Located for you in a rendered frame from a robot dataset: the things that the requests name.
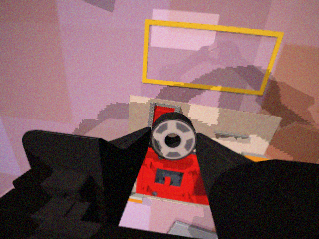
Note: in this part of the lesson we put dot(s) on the black toy wheel with grey hub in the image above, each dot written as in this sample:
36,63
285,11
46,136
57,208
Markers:
173,148

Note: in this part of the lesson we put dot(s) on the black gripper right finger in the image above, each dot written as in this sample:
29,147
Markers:
240,190

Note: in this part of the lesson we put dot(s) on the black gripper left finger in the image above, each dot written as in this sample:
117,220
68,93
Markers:
114,165

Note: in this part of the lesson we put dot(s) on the yellow rectangular outline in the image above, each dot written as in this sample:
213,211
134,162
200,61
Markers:
148,22

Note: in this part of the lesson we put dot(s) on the grey flat rectangular slab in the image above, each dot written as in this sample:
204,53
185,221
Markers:
186,230

